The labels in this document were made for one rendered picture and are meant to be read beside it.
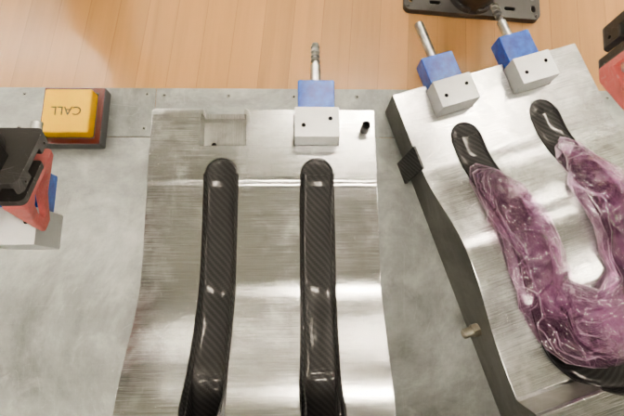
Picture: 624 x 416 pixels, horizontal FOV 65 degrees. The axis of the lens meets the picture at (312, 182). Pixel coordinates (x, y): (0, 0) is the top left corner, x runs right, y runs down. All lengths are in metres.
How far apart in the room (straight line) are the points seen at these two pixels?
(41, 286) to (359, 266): 0.39
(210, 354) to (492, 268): 0.31
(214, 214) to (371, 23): 0.37
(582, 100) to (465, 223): 0.25
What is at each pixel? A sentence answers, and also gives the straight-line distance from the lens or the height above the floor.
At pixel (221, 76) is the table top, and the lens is 0.71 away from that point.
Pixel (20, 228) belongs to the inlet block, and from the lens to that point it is 0.54.
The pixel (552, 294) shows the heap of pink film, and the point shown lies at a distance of 0.58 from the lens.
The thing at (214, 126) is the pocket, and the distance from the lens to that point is 0.61.
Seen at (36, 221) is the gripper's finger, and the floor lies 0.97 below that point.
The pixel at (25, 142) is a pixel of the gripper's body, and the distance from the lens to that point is 0.48.
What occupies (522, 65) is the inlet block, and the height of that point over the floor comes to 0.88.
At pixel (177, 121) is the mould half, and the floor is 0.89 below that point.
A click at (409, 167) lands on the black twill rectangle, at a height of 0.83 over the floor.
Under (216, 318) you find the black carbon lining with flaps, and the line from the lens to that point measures 0.54.
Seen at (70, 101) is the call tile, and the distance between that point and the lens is 0.70.
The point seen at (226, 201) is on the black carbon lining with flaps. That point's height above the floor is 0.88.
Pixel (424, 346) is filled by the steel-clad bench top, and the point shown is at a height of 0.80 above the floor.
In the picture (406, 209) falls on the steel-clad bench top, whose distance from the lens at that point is 0.65.
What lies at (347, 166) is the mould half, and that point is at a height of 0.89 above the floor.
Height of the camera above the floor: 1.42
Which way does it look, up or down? 75 degrees down
